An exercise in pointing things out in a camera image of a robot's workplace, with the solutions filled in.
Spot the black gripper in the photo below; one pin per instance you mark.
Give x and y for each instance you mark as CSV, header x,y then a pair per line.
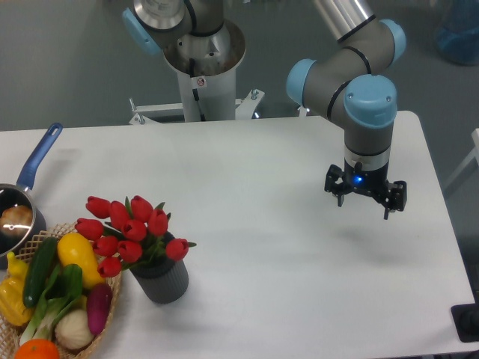
x,y
391,195

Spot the red tulip bouquet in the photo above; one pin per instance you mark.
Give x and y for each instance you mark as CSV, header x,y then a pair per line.
x,y
130,234

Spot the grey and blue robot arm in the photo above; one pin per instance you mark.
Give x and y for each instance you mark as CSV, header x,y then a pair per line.
x,y
349,90

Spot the grey ribbed vase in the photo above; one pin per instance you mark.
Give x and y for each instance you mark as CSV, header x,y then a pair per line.
x,y
162,279

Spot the black device at table edge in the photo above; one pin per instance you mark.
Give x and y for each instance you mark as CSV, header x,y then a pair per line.
x,y
465,318

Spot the blue bin in background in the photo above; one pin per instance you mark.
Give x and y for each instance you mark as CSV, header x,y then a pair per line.
x,y
456,36

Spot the purple eggplant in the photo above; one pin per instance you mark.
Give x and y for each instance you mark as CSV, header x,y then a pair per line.
x,y
98,306

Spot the yellow squash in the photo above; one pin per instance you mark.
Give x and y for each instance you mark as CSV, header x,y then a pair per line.
x,y
73,248

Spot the green bok choy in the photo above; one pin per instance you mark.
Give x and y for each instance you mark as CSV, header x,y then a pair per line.
x,y
63,288

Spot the white garlic bulb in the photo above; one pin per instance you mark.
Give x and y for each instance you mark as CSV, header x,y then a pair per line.
x,y
72,331

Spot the green cucumber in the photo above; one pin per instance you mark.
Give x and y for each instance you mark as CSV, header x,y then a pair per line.
x,y
38,271

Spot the browned bun in pan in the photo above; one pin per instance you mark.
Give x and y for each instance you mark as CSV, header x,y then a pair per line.
x,y
16,221

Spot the orange fruit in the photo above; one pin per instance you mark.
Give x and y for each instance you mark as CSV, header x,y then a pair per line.
x,y
37,349

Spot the yellow bell pepper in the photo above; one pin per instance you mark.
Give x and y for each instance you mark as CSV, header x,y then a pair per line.
x,y
12,306

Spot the white furniture frame right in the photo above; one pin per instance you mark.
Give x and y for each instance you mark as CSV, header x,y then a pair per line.
x,y
464,169

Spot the blue handled saucepan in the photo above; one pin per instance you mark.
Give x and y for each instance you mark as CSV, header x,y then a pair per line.
x,y
19,193

